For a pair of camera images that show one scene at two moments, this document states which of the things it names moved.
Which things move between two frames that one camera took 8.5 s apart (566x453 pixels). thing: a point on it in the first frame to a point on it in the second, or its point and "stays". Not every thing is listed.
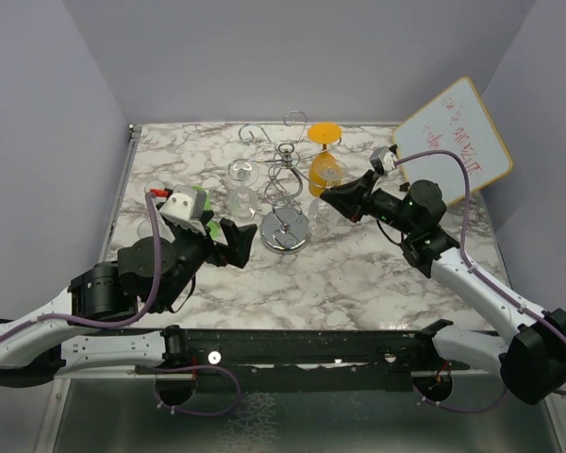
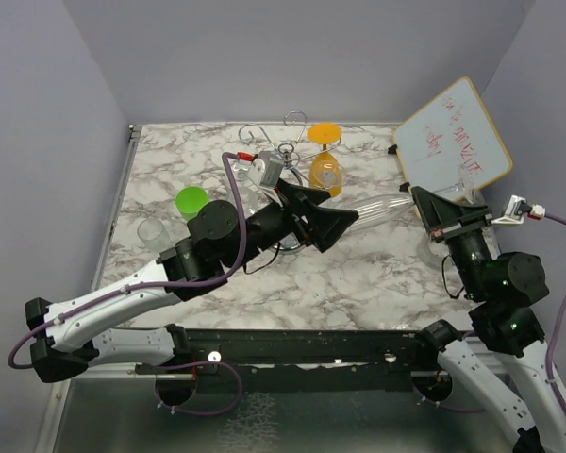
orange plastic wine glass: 324,170 stays
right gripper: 349,197 to 444,218
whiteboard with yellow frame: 459,122 stays
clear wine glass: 153,184 to 381,210
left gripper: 240,241 to 324,226
